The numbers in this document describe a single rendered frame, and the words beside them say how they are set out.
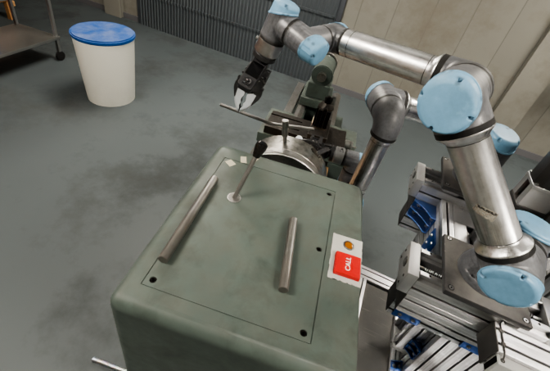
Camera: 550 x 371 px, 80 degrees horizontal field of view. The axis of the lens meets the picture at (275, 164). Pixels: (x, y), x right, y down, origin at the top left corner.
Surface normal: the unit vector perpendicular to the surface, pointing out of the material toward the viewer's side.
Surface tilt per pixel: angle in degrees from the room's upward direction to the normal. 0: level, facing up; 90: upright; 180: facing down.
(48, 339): 0
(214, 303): 0
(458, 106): 84
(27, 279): 0
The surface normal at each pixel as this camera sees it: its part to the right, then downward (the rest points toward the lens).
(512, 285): -0.58, 0.50
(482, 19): -0.38, 0.52
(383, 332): 0.18, -0.77
